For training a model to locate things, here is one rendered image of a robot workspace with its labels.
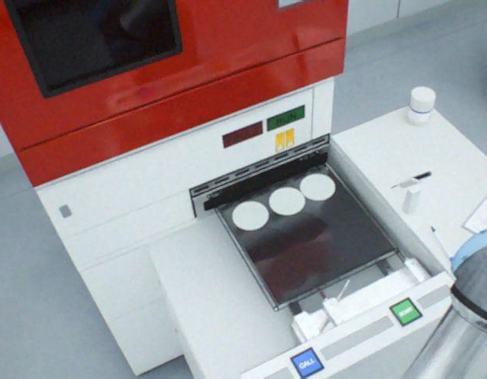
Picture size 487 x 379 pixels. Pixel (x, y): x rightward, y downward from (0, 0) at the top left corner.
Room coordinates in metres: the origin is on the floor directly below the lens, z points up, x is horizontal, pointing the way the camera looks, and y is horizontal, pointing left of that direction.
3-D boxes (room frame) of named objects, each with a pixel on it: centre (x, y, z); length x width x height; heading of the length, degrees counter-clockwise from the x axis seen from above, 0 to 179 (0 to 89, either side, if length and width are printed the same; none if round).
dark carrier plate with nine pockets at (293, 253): (0.90, -0.13, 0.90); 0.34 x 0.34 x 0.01; 23
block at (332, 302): (0.64, -0.18, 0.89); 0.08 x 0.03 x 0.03; 23
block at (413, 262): (0.73, -0.40, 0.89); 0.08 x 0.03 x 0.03; 23
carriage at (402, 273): (0.67, -0.25, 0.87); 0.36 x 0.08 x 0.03; 113
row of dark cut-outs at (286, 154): (1.10, -0.04, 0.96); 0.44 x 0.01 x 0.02; 113
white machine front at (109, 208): (1.04, 0.13, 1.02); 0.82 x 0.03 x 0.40; 113
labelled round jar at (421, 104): (1.23, -0.52, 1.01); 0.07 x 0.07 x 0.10
